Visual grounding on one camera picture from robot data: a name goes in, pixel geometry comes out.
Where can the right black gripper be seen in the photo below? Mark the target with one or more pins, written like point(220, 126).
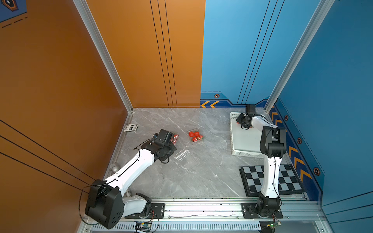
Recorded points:
point(239, 119)

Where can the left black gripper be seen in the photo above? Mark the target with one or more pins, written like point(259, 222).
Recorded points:
point(173, 149)

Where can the clear plastic clamshell container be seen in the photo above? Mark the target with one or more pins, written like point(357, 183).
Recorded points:
point(175, 139)

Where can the white perforated plastic basket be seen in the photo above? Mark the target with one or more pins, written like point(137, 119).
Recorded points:
point(246, 142)

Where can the strawberry seven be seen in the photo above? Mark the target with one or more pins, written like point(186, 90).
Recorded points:
point(197, 139)

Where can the clear clamshell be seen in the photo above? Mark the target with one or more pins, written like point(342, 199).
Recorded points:
point(186, 160)

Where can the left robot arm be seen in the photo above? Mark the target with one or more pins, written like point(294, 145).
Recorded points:
point(107, 202)

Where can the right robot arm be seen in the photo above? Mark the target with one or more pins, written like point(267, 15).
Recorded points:
point(273, 145)

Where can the grey metal cylinder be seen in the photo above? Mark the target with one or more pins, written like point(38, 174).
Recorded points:
point(115, 168)

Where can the black white checkerboard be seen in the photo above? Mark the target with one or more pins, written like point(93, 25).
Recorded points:
point(253, 179)

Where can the left green circuit board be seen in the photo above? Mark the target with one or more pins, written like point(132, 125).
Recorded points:
point(143, 227)

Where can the green circuit board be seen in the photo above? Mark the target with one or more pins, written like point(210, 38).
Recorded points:
point(143, 227)
point(274, 225)

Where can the right green circuit board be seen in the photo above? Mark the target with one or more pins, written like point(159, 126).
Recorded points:
point(274, 225)

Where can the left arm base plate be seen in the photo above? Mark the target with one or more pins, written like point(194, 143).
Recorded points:
point(157, 210)

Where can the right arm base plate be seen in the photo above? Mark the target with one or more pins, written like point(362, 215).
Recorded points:
point(250, 210)

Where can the aluminium front rail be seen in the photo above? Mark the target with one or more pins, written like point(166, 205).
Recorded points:
point(233, 209)

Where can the right aluminium corner post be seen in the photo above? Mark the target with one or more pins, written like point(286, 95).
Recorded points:
point(315, 22)

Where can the aluminium corner post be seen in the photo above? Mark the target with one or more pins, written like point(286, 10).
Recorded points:
point(94, 32)
point(315, 22)

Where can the left aluminium corner post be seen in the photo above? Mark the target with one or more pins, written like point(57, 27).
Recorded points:
point(94, 32)

